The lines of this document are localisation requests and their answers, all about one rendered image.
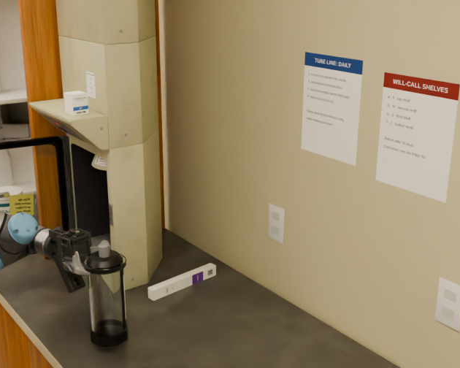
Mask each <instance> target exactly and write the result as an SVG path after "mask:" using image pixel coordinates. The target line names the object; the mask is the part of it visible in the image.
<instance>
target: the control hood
mask: <svg viewBox="0 0 460 368"><path fill-rule="evenodd" d="M29 105H30V107H31V108H33V109H34V110H35V111H37V112H38V113H39V114H40V115H41V114H42V115H45V116H47V117H49V118H51V119H53V120H56V121H58V122H59V123H62V124H64V125H65V126H66V127H68V128H69V129H70V130H71V131H73V132H74V133H75V134H76V135H77V136H78V137H80V138H81V139H82V140H83V141H85V142H86V143H88V144H89V145H92V146H94V147H96V148H98V149H100V150H108V148H109V135H108V122H107V116H106V115H103V114H101V113H99V112H96V111H93V110H90V109H88V111H89V113H88V114H83V115H70V114H67V113H65V104H64V99H52V100H46V101H34V102H30V103H29ZM42 117H43V118H45V117H44V116H42ZM45 119H46V118H45ZM46 120H47V119H46ZM55 127H56V126H55ZM56 128H57V127H56ZM57 129H58V128H57Z"/></svg>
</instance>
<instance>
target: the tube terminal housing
mask: <svg viewBox="0 0 460 368"><path fill-rule="evenodd" d="M58 41H59V50H60V60H61V78H62V88H63V98H64V93H66V92H72V91H82V92H85V93H87V86H86V75H85V70H88V71H90V72H95V84H96V100H95V99H92V98H90V97H88V109H90V110H93V111H96V112H99V113H101V114H103V115H106V116H107V122H108V135H109V148H108V150H100V149H98V148H96V147H94V146H92V145H89V144H88V143H86V142H84V141H82V140H80V139H78V138H76V137H73V136H72V135H70V134H67V133H66V135H67V136H68V137H69V146H70V156H71V166H72V154H71V144H76V145H78V146H80V147H82V148H84V149H86V150H87V151H89V152H91V153H93V154H95V155H97V156H99V157H101V158H103V159H104V160H105V162H106V165H107V189H108V202H109V203H110V204H111V205H112V216H113V226H111V225H110V239H111V249H112V250H114V251H117V252H118V253H120V254H122V255H124V256H125V257H126V266H125V267H124V268H123V271H124V284H125V290H128V289H130V288H135V287H137V286H140V285H144V284H147V283H149V281H150V279H151V277H152V276H153V273H154V272H155V270H156V268H157V266H158V265H159V263H160V261H161V259H162V258H163V250H162V226H161V179H160V155H159V130H158V86H157V62H156V36H153V37H150V38H148V39H145V40H142V41H140V42H131V43H120V44H110V45H103V44H99V43H95V42H89V41H85V40H81V39H75V38H71V37H64V36H61V35H59V36H58ZM72 185H73V194H74V183H73V174H72ZM74 213H75V223H76V229H77V221H76V212H75V202H74Z"/></svg>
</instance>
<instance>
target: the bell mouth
mask: <svg viewBox="0 0 460 368"><path fill-rule="evenodd" d="M91 165H92V166H93V167H94V168H96V169H100V170H104V171H107V165H106V162H105V160H104V159H103V158H101V157H99V156H97V155H95V156H94V158H93V161H92V164H91Z"/></svg>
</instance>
